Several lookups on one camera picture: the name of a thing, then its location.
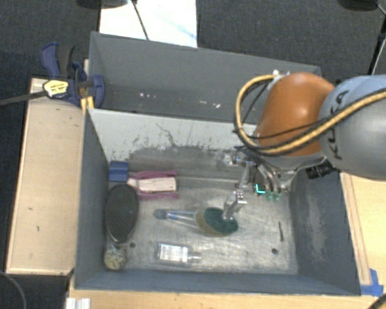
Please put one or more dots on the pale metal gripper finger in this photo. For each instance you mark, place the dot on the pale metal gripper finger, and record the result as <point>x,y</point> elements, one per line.
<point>240,200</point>
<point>228,208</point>

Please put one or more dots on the clear plastic bottle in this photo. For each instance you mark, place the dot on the clear plastic bottle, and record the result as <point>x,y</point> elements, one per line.
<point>176,253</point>

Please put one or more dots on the black oval brush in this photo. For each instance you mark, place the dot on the black oval brush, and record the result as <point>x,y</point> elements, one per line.
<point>121,213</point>

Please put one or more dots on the blue ridged block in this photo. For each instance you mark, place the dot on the blue ridged block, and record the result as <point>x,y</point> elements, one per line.
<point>118,171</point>

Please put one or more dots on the grey metal bin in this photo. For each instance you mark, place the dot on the grey metal bin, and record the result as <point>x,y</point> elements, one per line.
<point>200,80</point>

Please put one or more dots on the speckled pale stone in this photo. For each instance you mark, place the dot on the speckled pale stone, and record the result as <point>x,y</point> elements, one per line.
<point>114,257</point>

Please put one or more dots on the pale wood flat board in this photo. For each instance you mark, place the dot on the pale wood flat board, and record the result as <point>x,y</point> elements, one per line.
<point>47,187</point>

